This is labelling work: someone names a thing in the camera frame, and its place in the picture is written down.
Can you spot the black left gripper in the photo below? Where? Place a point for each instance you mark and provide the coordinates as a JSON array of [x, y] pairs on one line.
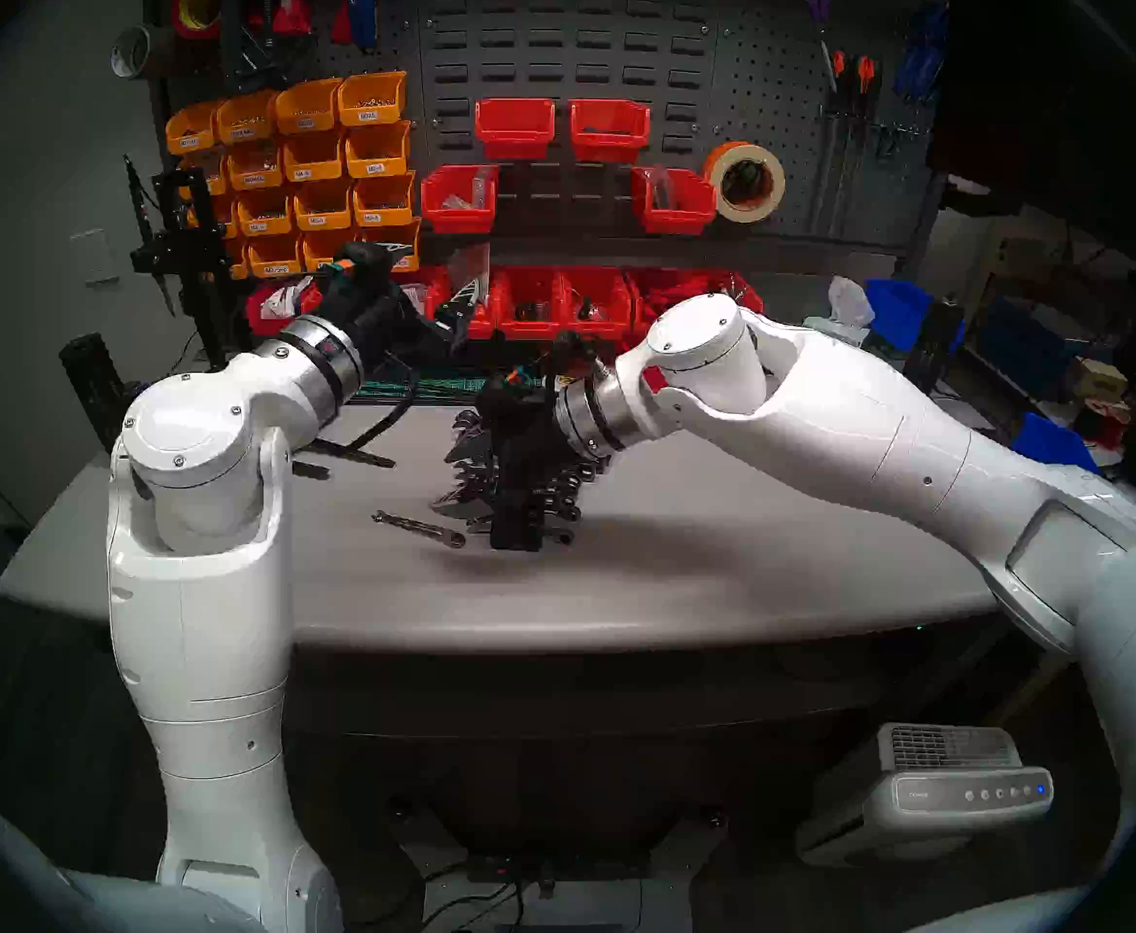
[[388, 321]]

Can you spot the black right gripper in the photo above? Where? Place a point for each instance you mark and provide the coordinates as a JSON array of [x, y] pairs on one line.
[[524, 455]]

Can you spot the small chrome ratcheting wrench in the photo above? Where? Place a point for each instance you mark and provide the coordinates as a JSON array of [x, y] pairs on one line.
[[417, 526]]

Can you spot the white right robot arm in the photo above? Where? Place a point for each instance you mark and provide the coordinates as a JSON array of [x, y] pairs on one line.
[[869, 435]]

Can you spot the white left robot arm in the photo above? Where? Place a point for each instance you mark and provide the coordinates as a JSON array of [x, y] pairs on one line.
[[198, 601]]

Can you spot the red bin with clear bag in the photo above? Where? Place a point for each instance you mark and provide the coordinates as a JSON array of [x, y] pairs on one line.
[[427, 282]]

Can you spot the clear bag with manual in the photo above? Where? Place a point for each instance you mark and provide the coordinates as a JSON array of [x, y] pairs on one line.
[[475, 260]]

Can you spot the yellow bin labelled M4-0.7 HEX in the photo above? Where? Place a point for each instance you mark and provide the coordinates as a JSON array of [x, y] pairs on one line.
[[402, 229]]

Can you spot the chrome 3/4 inch wrench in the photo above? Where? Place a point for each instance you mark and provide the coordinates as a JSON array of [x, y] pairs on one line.
[[464, 420]]

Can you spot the red bin with manual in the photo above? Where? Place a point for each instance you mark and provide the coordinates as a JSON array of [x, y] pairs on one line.
[[483, 330]]

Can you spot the yellow bin labelled M3-6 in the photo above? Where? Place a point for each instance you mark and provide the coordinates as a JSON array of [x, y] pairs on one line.
[[383, 204]]

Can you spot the green cutting mat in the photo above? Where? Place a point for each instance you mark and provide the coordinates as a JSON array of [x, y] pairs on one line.
[[432, 387]]

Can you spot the clear plastic parts bag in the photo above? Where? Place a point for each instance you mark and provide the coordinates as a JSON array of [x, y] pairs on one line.
[[660, 188], [475, 188]]

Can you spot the chrome 7/16 inch wrench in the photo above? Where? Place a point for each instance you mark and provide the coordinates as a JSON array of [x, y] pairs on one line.
[[573, 484]]

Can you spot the chrome 5/16 inch wrench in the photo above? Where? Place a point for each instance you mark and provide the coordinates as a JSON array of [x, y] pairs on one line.
[[568, 513]]

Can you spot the red bin with black parts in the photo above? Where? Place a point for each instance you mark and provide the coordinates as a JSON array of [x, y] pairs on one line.
[[529, 330]]

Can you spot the yellow bin labelled M2.5-5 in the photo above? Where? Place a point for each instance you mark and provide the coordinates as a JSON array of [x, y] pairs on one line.
[[318, 246]]

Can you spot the yellow bin labelled M3-8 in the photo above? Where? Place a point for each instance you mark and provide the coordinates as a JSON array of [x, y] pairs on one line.
[[323, 210]]

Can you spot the yellow bin labelled M3-4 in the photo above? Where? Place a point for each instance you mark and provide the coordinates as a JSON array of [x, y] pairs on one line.
[[378, 154]]

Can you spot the white plastic bags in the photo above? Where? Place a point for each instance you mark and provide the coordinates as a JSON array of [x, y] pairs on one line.
[[284, 299]]

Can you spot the yellow bin labelled M2.5-6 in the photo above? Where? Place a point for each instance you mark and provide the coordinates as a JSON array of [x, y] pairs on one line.
[[274, 260]]

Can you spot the yellow bin labelled M4-6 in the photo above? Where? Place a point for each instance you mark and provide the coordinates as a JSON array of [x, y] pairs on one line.
[[313, 161]]

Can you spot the yellow bin labelled M3-12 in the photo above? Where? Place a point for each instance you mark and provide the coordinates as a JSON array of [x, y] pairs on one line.
[[264, 217]]

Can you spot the red bin with white bags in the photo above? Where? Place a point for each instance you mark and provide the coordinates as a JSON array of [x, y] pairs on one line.
[[259, 321]]

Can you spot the yellow parts bin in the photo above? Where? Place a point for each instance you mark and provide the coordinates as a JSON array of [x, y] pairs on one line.
[[237, 259], [218, 168], [226, 217]]

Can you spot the yellow bin labelled M4X4X6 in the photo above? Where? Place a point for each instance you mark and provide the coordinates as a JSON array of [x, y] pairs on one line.
[[257, 168]]

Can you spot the black extrusion stand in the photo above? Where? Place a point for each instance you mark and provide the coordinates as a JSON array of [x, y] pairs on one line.
[[198, 260]]

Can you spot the red bin with red drivers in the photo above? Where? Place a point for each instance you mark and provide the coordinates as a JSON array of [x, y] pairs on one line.
[[665, 288]]

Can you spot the yellow bin labelled M3X5X4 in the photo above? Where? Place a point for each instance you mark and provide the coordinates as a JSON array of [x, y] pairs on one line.
[[193, 129]]

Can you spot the black hanging clamp tool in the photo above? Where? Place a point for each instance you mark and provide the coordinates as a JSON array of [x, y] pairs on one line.
[[237, 56]]

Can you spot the red hanging tool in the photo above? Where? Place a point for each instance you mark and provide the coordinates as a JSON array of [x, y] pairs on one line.
[[291, 16]]

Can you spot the cream masking tape roll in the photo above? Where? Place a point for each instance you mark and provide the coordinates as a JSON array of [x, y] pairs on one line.
[[711, 183]]

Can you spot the red bin with adhesive tube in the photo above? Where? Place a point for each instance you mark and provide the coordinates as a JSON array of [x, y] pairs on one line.
[[738, 285]]

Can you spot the red yellow tape roll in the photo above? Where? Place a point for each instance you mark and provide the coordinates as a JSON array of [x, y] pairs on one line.
[[182, 13]]

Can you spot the grey tape roll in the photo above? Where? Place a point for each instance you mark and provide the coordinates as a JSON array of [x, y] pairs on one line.
[[140, 51]]

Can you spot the black power strip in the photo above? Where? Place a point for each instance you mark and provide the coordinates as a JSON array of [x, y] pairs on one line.
[[577, 868]]

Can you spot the white crumpled tissue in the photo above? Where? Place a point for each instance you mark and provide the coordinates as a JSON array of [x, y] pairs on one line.
[[850, 304]]

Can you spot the orange black screwdriver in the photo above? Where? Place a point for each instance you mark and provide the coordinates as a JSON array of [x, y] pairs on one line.
[[865, 74], [837, 71]]

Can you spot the blue plastic bin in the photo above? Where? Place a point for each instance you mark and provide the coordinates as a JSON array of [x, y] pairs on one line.
[[898, 309], [1054, 442]]

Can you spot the dark blue crate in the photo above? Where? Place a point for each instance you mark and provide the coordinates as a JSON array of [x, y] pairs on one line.
[[1015, 343]]

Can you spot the white air purifier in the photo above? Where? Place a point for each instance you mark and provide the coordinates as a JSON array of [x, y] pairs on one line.
[[947, 800]]

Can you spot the small cardboard box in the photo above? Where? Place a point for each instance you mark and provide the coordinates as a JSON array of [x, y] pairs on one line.
[[1098, 382]]

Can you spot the black monitor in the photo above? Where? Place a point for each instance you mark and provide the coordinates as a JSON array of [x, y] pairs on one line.
[[1064, 86]]

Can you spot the red wall bin with bags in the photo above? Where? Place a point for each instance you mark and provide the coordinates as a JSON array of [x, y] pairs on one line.
[[456, 220], [684, 217]]

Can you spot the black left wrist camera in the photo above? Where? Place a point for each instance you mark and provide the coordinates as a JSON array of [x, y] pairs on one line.
[[362, 265]]

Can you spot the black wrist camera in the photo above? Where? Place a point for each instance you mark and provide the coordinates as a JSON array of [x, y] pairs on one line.
[[362, 265], [505, 395]]

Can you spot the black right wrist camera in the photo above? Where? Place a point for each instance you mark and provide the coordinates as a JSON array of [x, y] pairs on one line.
[[505, 395]]

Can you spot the grey tool wall panel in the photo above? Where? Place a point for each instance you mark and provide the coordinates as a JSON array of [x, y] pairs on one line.
[[568, 37]]

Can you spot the white wall switch plate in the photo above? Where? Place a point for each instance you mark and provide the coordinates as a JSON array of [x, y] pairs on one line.
[[94, 257]]

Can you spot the grey robot pedestal base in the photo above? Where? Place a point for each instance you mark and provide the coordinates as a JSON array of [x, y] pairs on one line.
[[568, 912]]

